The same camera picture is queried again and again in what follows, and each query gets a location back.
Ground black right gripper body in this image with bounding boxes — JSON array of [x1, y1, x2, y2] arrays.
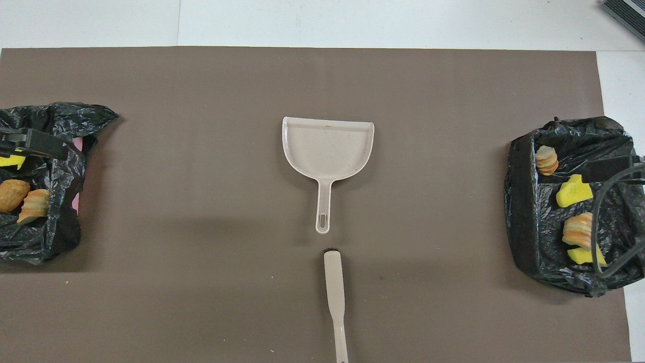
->
[[579, 155, 645, 183]]

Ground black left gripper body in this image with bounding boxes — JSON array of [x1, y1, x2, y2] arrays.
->
[[0, 127, 69, 161]]

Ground brown bread roll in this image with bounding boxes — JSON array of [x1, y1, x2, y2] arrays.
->
[[0, 179, 31, 213]]

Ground striped croissant bread piece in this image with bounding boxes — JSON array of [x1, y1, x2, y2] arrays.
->
[[562, 212, 596, 251], [17, 189, 50, 225]]

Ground yellow green sponge piece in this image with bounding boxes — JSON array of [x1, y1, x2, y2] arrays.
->
[[567, 243, 607, 267]]

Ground beige plastic dustpan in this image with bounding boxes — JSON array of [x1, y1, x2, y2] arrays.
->
[[282, 116, 375, 235]]

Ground beige hand brush black bristles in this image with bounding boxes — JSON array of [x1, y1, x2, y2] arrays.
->
[[324, 249, 349, 363]]

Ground black bag lined bin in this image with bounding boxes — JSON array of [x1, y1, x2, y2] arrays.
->
[[504, 116, 645, 298]]

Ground crumpled black trash bag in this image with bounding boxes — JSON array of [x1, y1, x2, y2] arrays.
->
[[0, 102, 120, 266]]

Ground pink plastic bin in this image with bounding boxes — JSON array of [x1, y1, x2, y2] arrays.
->
[[70, 137, 97, 218]]

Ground small round bread bun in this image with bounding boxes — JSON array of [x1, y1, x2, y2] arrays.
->
[[535, 145, 559, 176]]

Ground dark grey ribbed object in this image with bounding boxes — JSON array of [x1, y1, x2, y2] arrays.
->
[[602, 0, 645, 42]]

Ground brown table mat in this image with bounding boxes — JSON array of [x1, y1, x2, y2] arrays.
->
[[0, 47, 631, 363]]

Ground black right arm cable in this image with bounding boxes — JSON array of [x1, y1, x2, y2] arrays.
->
[[591, 162, 645, 279]]

